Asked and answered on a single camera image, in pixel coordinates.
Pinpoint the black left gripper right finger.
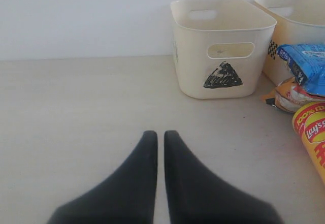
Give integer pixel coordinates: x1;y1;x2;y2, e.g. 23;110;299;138
164;131;282;223

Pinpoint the yellow chips can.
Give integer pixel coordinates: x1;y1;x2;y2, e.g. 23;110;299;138
292;102;325;181

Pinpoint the cream bin with triangle mark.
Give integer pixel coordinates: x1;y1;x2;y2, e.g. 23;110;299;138
170;0;277;99

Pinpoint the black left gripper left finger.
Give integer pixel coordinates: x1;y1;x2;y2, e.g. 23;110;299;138
48;131;158;223

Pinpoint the orange snack bag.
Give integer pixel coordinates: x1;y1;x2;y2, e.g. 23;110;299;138
261;77;324;113

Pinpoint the cream bin with square mark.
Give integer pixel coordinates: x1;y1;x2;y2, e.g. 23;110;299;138
254;0;324;85

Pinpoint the blue snack bag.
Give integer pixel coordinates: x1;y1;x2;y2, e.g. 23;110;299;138
277;44;324;97

